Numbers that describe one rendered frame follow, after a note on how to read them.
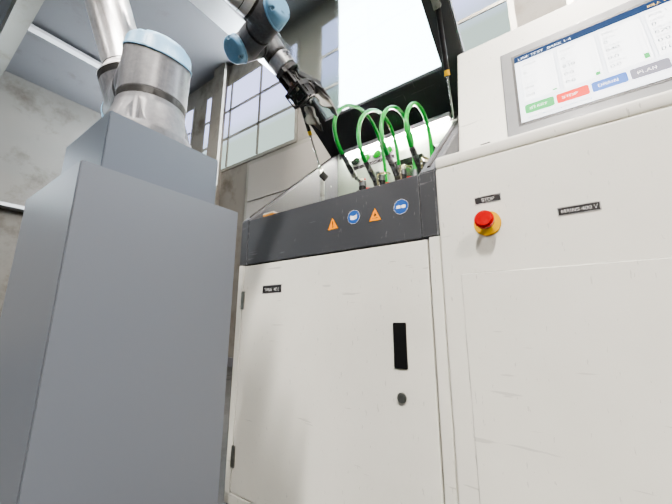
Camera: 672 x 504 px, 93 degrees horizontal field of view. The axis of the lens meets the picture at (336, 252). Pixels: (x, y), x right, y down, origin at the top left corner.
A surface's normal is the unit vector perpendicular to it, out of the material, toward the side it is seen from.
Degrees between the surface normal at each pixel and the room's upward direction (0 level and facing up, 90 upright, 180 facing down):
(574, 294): 90
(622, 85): 76
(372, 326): 90
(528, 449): 90
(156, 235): 90
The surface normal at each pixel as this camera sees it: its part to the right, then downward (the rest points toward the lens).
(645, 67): -0.57, -0.40
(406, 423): -0.58, -0.17
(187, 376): 0.83, -0.12
